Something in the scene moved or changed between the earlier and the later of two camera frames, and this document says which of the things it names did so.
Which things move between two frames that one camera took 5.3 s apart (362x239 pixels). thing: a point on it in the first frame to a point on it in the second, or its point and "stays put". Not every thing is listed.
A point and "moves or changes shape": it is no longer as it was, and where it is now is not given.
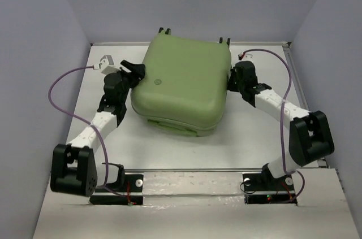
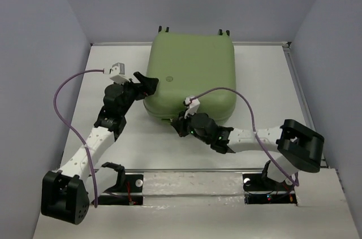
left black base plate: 129,192 stays put
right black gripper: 232,73 to 179,124
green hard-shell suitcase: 185,87 moves or changes shape
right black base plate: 261,189 stays put
